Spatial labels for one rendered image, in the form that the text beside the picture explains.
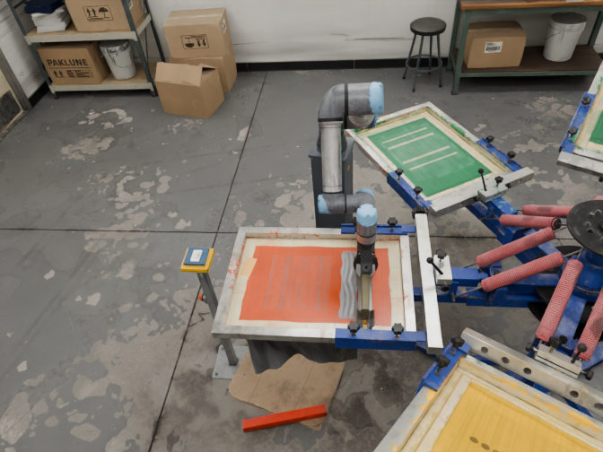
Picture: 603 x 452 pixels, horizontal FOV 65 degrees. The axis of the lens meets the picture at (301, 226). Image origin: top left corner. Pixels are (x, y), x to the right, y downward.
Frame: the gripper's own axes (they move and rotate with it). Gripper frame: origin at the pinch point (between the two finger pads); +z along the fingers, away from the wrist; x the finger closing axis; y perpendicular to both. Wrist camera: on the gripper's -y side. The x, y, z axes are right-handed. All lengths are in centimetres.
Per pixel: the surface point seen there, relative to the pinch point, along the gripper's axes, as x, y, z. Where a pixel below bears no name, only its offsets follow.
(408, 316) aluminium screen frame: -16.8, -17.7, 2.0
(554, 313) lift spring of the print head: -63, -26, -15
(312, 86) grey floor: 57, 343, 98
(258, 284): 45.4, -2.1, 5.3
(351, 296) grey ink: 5.6, -6.9, 5.0
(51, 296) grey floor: 217, 56, 100
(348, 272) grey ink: 7.1, 5.8, 4.7
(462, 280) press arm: -38.2, -2.7, -2.5
